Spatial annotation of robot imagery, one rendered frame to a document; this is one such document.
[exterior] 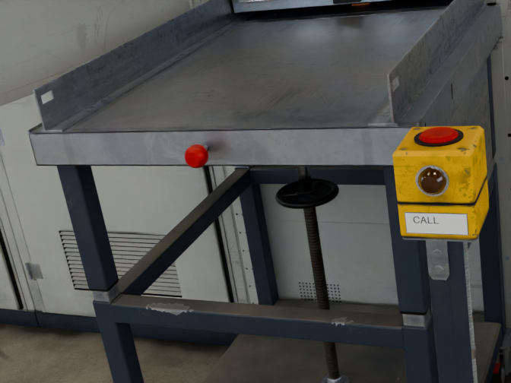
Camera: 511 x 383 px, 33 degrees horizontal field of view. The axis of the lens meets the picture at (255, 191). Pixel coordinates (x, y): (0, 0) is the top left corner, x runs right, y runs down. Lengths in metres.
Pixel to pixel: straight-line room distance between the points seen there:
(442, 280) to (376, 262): 1.07
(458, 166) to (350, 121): 0.32
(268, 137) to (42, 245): 1.35
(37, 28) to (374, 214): 0.83
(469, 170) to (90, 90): 0.78
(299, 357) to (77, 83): 0.80
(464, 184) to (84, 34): 1.07
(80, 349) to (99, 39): 0.99
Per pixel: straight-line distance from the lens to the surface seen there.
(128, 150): 1.31
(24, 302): 2.64
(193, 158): 1.20
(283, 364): 1.89
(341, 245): 2.03
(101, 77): 1.51
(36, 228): 2.43
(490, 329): 1.94
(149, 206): 2.19
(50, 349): 2.52
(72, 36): 1.76
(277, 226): 2.07
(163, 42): 1.69
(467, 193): 0.88
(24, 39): 1.70
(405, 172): 0.89
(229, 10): 1.95
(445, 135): 0.90
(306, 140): 1.17
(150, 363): 2.32
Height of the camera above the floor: 1.21
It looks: 22 degrees down
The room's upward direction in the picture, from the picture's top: 10 degrees counter-clockwise
